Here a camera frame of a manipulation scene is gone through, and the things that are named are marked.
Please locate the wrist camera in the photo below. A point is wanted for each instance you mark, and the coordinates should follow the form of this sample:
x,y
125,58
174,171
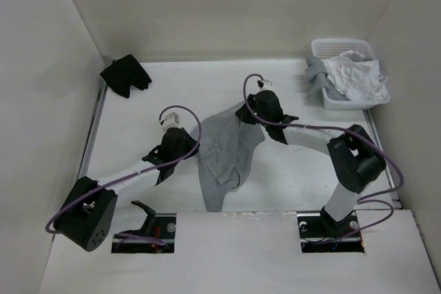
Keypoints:
x,y
171,120
265,85

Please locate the folded black tank top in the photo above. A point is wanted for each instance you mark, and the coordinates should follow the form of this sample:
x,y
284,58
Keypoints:
x,y
125,73

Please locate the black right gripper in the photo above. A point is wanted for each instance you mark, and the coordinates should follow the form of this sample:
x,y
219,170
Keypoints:
x,y
244,115

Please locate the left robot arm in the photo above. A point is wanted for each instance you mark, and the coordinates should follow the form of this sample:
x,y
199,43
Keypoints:
x,y
86,215

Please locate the white tank top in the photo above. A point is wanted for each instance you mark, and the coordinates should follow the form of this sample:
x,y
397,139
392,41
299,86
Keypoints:
x,y
356,77

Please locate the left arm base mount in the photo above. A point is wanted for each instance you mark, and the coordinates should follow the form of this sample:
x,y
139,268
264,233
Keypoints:
x,y
155,236

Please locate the grey tank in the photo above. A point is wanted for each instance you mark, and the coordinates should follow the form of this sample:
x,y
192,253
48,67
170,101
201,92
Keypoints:
x,y
225,155
317,76

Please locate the white plastic basket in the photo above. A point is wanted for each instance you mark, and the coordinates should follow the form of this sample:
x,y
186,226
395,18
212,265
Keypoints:
x,y
327,48

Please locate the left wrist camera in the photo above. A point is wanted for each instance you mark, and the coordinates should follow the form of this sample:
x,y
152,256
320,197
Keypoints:
x,y
171,120

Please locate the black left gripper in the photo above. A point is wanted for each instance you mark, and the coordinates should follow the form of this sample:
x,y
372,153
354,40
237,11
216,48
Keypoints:
x,y
191,142

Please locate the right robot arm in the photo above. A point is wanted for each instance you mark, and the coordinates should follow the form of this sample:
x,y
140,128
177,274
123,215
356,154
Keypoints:
x,y
356,163

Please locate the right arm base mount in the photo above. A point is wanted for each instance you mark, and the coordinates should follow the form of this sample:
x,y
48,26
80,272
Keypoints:
x,y
316,237

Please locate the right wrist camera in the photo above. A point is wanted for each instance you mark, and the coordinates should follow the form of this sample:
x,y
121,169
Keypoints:
x,y
265,85

